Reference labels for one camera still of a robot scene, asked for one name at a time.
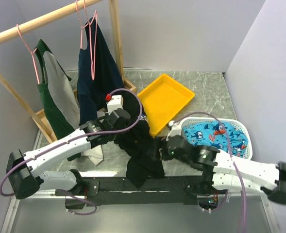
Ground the black t shirt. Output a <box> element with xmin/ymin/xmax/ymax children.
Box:
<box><xmin>113</xmin><ymin>96</ymin><xmax>165</xmax><ymax>189</ymax></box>

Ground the pink wire hanger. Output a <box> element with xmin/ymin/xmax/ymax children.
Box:
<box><xmin>88</xmin><ymin>11</ymin><xmax>98</xmax><ymax>80</ymax></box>

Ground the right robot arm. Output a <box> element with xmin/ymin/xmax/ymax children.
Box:
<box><xmin>154</xmin><ymin>135</ymin><xmax>286</xmax><ymax>205</ymax></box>

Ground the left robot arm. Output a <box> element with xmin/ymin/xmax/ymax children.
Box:
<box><xmin>6</xmin><ymin>108</ymin><xmax>131</xmax><ymax>200</ymax></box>

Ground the navy blue shirt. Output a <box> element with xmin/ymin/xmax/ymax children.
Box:
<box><xmin>77</xmin><ymin>22</ymin><xmax>124</xmax><ymax>125</ymax></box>

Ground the green and grey shirt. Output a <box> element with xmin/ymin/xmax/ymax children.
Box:
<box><xmin>33</xmin><ymin>38</ymin><xmax>104</xmax><ymax>166</ymax></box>

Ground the pink hanger with navy shirt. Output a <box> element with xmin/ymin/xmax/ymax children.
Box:
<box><xmin>75</xmin><ymin>0</ymin><xmax>89</xmax><ymax>49</ymax></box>

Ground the pink hanger with green shirt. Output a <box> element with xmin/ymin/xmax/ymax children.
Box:
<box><xmin>16</xmin><ymin>24</ymin><xmax>40</xmax><ymax>84</ymax></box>

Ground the yellow plastic tray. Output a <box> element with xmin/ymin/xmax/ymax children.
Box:
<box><xmin>138</xmin><ymin>74</ymin><xmax>195</xmax><ymax>136</ymax></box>

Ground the blue shark print cloth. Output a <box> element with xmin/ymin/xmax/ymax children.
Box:
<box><xmin>183</xmin><ymin>121</ymin><xmax>251</xmax><ymax>157</ymax></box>

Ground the white laundry basket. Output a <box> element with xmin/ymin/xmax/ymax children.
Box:
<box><xmin>180</xmin><ymin>117</ymin><xmax>254</xmax><ymax>161</ymax></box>

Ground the wooden clothes rack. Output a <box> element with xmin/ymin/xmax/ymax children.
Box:
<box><xmin>0</xmin><ymin>0</ymin><xmax>137</xmax><ymax>143</ymax></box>

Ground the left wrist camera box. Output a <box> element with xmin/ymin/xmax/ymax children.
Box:
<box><xmin>105</xmin><ymin>94</ymin><xmax>123</xmax><ymax>114</ymax></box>

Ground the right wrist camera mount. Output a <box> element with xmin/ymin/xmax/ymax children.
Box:
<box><xmin>166</xmin><ymin>120</ymin><xmax>182</xmax><ymax>141</ymax></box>

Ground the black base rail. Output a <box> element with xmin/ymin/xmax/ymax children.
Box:
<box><xmin>69</xmin><ymin>173</ymin><xmax>226</xmax><ymax>206</ymax></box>

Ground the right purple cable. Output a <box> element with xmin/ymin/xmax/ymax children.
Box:
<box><xmin>175</xmin><ymin>111</ymin><xmax>246</xmax><ymax>233</ymax></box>

